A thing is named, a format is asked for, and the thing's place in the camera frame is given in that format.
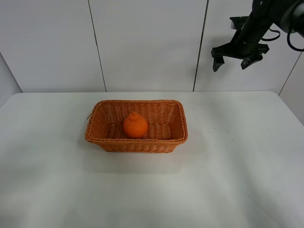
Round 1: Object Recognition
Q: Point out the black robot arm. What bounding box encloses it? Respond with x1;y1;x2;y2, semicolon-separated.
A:
211;0;304;72

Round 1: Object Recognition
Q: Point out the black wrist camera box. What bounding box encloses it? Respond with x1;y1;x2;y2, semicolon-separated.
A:
229;16;248;30

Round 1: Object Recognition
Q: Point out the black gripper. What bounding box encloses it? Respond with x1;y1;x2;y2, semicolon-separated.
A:
211;15;269;72

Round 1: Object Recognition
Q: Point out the orange wicker basket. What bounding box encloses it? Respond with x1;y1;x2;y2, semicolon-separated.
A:
85;100;188;153

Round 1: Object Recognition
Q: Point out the black cable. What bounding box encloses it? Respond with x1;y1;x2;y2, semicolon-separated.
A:
261;27;304;51

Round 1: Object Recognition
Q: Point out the orange with knobbed top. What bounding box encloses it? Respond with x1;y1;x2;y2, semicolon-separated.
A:
123;112;148;139

